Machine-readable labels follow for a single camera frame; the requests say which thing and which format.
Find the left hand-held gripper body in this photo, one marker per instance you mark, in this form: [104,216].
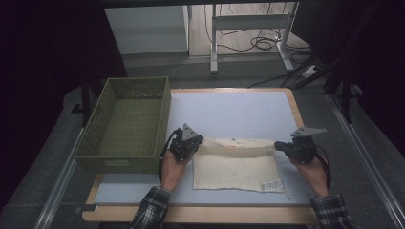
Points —
[184,144]

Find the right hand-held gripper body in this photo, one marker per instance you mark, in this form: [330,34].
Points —
[304,146]

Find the cream cloth towel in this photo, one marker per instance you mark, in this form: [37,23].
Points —
[235,168]

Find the green plastic basket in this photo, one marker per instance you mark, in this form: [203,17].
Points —
[127,127]

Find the person's left hand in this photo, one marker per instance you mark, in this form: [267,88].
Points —
[173,173]

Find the person's right hand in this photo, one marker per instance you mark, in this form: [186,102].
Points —
[310,176]

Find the white foam mat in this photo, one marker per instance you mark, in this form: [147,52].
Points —
[229,111]

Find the black metal stand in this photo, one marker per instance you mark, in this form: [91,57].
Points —
[346,101]
[85,101]

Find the white power strip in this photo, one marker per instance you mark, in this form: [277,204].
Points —
[309,71]

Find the dark curtain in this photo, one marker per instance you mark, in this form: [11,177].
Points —
[375,57]
[41,63]

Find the black tape strip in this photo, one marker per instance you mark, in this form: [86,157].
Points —
[86,208]

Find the white cabinet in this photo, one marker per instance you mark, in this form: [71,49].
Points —
[146,30]

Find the silver metal rail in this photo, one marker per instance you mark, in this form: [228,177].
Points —
[366,159]
[59,184]

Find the white metal desk frame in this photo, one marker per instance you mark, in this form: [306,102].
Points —
[248,22]

